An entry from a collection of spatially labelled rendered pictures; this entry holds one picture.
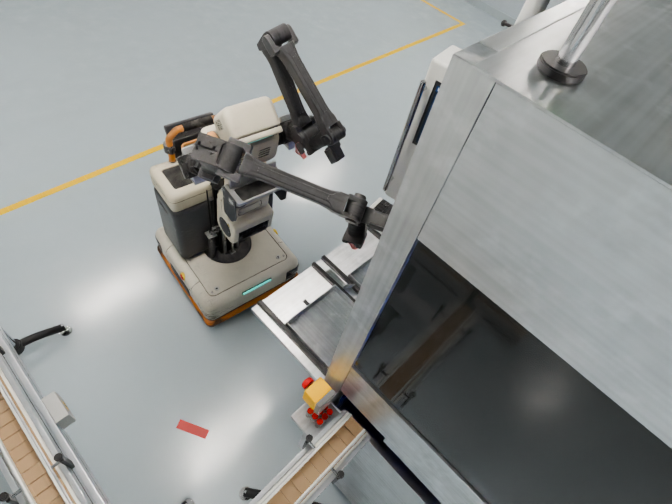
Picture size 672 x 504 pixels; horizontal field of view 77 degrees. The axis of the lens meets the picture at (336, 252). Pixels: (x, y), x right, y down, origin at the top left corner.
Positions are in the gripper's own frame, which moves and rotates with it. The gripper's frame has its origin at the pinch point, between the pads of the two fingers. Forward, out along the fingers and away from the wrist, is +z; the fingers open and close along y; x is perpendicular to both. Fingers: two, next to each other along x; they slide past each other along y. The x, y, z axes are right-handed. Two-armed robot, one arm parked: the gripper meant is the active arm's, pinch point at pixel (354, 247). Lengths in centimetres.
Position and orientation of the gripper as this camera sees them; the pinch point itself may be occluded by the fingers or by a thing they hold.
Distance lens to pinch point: 145.4
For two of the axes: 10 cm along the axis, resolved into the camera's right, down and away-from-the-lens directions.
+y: 3.4, -7.5, 5.7
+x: -9.4, -3.0, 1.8
